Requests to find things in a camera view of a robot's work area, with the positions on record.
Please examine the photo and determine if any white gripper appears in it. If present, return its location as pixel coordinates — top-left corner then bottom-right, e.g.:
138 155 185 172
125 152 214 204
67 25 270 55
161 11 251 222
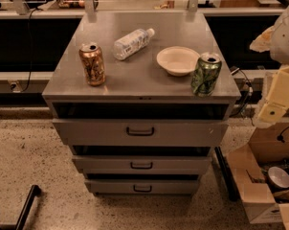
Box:
257 64 289 124

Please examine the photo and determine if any grey top drawer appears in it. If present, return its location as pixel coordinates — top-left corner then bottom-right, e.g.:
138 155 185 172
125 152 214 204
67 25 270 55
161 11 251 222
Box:
54 119 228 147

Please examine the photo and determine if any grey drawer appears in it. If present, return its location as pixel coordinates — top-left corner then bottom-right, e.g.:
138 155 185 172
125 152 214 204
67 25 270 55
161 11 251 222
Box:
73 155 211 174
54 119 228 147
85 179 199 195

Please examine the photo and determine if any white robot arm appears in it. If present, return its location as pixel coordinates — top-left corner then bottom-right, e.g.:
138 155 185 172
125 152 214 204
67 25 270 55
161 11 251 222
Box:
250 6 289 128

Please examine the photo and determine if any grey drawer cabinet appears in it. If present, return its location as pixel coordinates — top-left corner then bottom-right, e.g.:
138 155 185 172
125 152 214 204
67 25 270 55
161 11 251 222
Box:
43 11 240 182

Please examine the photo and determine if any grey bottom drawer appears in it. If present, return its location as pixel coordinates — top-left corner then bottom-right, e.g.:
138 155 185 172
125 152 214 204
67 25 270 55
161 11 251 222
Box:
85 179 199 195

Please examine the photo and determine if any grey middle drawer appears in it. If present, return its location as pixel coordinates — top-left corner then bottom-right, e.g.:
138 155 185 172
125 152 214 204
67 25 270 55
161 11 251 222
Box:
73 155 211 174

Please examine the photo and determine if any cardboard box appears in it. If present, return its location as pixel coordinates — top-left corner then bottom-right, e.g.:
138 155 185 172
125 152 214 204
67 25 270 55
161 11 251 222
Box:
227 123 289 230

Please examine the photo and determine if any green soda can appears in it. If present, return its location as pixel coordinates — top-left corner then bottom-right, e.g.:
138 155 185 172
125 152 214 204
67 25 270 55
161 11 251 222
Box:
190 52 222 97

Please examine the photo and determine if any white bowl in box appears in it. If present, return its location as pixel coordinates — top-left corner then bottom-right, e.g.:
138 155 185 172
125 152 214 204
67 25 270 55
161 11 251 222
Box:
268 167 289 189

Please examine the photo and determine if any clear plastic water bottle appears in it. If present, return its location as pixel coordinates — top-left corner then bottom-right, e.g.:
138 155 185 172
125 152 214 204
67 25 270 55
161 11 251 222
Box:
113 28 155 60

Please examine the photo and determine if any orange soda can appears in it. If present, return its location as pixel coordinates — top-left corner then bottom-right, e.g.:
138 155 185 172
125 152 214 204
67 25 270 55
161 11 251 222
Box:
78 42 105 86

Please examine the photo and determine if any black metal stand leg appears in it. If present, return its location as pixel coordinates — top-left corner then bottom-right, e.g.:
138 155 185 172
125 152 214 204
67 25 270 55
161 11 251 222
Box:
0 184 42 230

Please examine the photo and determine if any black cable on right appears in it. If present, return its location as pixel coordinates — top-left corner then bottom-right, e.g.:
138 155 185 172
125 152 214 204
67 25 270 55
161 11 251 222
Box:
230 66 256 119

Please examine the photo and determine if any black cable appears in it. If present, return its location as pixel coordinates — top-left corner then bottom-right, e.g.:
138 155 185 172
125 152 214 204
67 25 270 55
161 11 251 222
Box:
20 7 43 93
230 66 256 119

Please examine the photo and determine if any black cable on left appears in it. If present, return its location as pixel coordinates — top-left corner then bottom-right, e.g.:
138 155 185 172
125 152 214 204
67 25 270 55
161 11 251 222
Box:
20 7 43 93

